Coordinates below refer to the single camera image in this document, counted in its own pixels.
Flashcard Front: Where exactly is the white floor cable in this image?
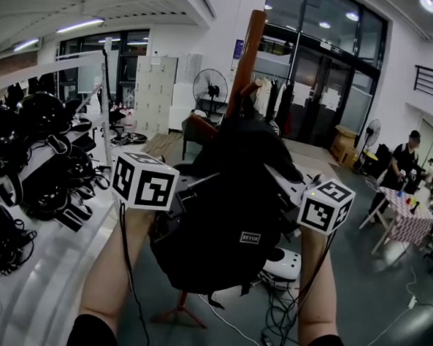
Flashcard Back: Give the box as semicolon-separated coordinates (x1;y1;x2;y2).
193;294;305;346

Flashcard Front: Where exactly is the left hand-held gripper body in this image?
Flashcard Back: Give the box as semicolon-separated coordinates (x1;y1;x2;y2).
107;150;204;243

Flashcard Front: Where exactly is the open brown cardboard box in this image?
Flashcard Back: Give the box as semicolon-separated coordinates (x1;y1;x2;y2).
333;124;359;147

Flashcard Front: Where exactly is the black device with cables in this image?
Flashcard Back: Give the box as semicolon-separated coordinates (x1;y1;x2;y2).
0;205;40;278

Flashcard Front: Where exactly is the person's left forearm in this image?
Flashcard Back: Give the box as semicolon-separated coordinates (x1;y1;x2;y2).
76;205;157;333

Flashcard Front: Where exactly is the white plastic jug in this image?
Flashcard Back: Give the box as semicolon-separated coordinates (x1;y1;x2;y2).
123;109;137;131

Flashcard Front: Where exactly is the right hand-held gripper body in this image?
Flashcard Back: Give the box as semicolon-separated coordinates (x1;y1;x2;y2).
275;170;359;246

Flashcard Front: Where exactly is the white round floor device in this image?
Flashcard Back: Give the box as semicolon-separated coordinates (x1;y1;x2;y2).
262;245;304;283

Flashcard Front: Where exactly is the coiled cable pile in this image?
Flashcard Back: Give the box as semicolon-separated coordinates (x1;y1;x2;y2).
110;129;150;147

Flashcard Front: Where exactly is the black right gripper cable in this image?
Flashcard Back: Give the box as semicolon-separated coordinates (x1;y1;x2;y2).
295;227;337;312

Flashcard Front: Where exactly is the brown wooden coat stand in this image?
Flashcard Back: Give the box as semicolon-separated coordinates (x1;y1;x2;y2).
150;4;269;333

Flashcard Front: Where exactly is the pile of black helmets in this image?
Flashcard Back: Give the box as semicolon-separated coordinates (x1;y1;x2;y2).
0;88;115;233

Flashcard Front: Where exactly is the clothes rail with garments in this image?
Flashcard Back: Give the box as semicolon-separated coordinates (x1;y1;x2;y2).
247;69;297;138

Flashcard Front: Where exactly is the white metal shelf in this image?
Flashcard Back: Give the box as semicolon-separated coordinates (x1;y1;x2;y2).
0;30;138;346

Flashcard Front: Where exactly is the black backpack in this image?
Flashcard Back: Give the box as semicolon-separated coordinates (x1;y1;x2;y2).
145;88;310;315

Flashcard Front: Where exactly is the white tube light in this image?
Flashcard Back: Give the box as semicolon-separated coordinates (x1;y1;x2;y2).
55;15;105;37
12;37;40;54

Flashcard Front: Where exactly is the dark glass entrance door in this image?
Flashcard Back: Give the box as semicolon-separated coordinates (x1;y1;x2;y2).
250;0;391;153

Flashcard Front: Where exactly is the table with pink checkered cloth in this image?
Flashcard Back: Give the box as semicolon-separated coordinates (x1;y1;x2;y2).
356;184;433;256

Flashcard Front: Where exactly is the black standing fan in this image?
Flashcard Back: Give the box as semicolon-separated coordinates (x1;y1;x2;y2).
190;67;230;116
354;118;383;177

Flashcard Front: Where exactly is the beige door mat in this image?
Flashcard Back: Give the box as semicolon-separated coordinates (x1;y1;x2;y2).
278;138;340;168

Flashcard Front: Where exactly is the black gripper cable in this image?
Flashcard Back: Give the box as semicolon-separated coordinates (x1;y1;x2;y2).
295;227;337;312
110;201;161;346

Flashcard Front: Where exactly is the wooden plank platform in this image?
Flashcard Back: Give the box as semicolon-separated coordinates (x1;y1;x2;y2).
140;131;188;161

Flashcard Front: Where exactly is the white locker cabinet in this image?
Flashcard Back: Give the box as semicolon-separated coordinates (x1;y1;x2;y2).
132;54;179;137

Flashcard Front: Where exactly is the tangle of black floor cables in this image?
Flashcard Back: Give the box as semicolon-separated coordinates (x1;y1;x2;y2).
262;277;306;346

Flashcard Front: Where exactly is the white paper notice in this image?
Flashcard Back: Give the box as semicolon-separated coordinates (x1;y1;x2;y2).
320;86;342;112
291;81;315;109

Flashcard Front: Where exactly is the person's right forearm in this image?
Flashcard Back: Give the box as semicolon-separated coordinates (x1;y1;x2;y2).
292;227;346;346

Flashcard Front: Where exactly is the person's black printed t-shirt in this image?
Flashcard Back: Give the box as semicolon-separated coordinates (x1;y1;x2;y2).
62;312;362;346

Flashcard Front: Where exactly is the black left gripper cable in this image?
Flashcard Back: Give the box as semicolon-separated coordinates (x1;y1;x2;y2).
110;201;161;346

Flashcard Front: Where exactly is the white extension cable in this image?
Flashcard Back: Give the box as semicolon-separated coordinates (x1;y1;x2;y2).
350;260;421;346

